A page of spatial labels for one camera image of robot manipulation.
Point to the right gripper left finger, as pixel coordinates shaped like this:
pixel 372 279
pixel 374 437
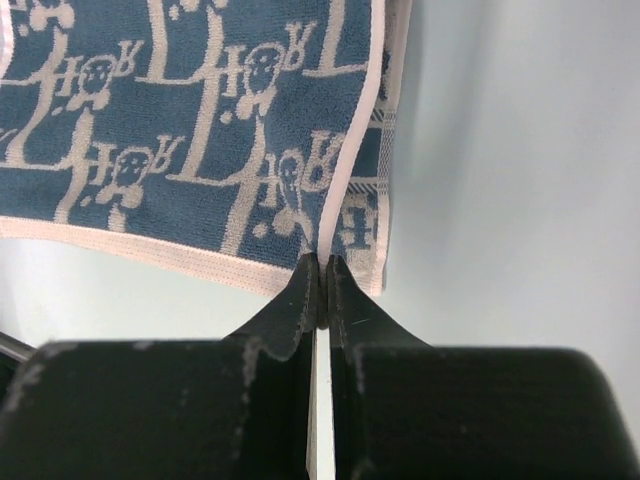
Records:
pixel 234 408

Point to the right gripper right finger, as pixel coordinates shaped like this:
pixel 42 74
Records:
pixel 404 409

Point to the white blue patterned towel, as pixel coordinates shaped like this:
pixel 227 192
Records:
pixel 219 139

